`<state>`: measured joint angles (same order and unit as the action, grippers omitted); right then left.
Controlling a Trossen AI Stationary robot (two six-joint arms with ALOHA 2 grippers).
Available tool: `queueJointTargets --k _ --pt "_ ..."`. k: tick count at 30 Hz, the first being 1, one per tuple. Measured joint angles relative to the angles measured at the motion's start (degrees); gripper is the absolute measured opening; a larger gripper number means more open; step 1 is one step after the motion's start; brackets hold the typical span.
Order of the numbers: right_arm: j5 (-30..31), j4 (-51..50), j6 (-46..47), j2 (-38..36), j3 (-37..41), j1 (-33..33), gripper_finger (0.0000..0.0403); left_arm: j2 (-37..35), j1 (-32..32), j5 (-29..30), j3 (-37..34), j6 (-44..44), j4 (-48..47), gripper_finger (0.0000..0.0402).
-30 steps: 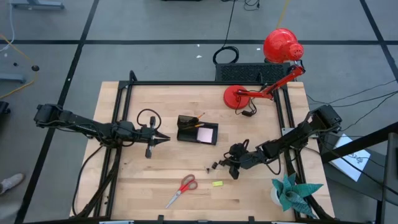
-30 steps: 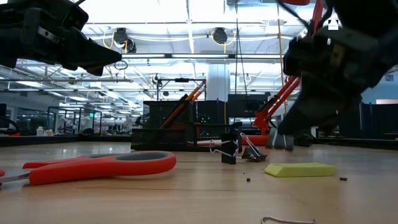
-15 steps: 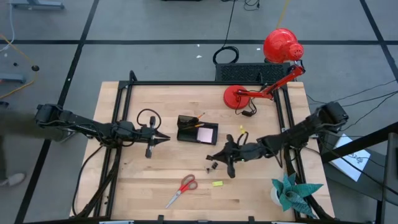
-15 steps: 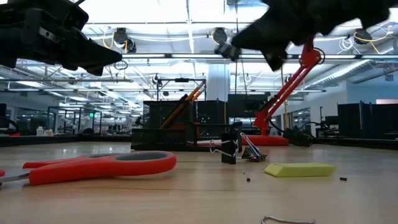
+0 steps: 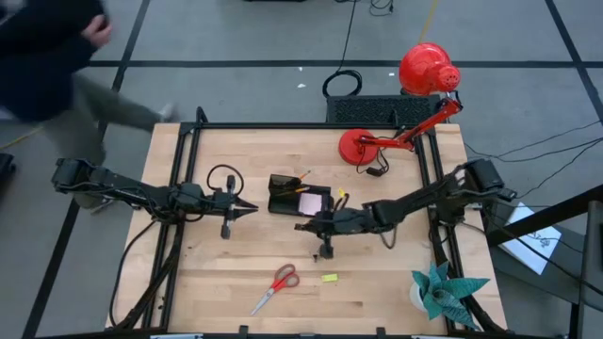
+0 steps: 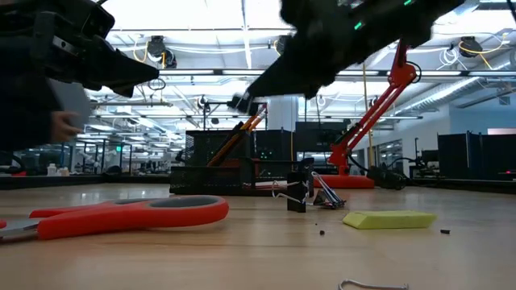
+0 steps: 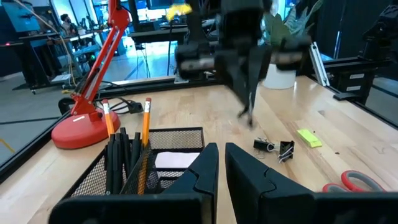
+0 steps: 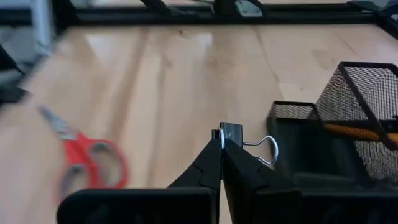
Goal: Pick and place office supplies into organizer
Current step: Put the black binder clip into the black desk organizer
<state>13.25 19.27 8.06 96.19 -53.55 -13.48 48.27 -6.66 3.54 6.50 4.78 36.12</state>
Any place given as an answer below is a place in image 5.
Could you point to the black perforated box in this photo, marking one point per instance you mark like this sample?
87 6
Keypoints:
367 110

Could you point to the yellow sticky note pad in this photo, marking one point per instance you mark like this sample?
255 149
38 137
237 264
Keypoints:
330 278

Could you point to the person's hand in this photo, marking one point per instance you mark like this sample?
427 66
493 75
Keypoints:
96 30

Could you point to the orange pencil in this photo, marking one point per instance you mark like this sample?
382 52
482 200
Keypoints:
297 190
305 174

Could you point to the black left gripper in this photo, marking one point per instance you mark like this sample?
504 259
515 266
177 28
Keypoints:
221 203

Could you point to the black mesh desk organizer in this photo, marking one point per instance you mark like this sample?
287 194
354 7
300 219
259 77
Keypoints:
282 207

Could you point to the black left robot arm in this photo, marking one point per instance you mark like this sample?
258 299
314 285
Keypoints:
122 186

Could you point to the white paper sheet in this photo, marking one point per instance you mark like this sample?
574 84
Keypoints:
532 245

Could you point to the red desk lamp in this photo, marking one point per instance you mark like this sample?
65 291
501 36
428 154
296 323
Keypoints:
426 68

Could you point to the black beam stand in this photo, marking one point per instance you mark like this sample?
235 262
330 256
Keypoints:
593 263

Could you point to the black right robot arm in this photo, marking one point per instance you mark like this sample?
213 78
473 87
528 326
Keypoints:
424 198

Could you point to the black metal table frame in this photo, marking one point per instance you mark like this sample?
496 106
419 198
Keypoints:
306 125

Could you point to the person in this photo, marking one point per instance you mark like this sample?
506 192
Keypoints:
37 70

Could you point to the pink sticky note pad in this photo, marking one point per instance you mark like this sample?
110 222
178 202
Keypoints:
311 203

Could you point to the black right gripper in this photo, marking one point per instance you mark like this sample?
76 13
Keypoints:
348 221

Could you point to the black caster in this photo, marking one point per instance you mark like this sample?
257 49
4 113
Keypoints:
5 162

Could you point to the teal paper plant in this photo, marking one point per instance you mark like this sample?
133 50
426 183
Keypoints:
443 296

